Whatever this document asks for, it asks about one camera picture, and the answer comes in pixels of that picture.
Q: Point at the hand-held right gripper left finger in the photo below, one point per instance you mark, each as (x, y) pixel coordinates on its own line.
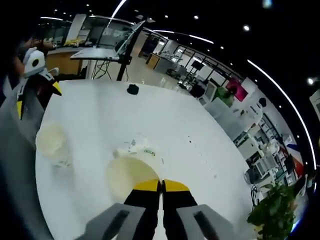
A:
(140, 215)

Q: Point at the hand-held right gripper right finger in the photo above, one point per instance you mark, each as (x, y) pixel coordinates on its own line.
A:
(177, 200)

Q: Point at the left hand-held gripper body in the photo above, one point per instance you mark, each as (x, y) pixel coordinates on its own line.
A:
(35, 63)

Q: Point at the white printed paper cup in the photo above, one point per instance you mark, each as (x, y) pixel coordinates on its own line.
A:
(50, 140)
(125, 175)

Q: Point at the cluster of paper cups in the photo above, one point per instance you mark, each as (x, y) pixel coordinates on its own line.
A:
(135, 148)

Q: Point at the wooden counter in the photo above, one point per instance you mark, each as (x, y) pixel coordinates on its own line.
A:
(63, 61)

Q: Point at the open laptop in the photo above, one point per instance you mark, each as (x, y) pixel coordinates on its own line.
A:
(100, 53)

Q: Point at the grey mesh office chair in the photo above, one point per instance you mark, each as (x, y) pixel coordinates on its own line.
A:
(15, 162)

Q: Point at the small black object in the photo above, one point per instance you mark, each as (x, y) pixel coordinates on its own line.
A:
(132, 89)

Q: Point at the green potted plant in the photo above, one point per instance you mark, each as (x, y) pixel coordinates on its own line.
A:
(272, 212)

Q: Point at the curved ceiling light strip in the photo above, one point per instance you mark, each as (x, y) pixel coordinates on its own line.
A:
(118, 8)
(290, 100)

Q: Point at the white storage shelving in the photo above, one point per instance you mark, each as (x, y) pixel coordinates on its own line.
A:
(270, 155)

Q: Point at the white office chair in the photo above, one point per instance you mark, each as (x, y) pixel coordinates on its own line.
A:
(210, 91)

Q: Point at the pink monitor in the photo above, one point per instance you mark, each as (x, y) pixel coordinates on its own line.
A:
(237, 90)

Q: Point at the black monitor on stand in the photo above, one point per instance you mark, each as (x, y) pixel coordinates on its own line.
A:
(197, 66)

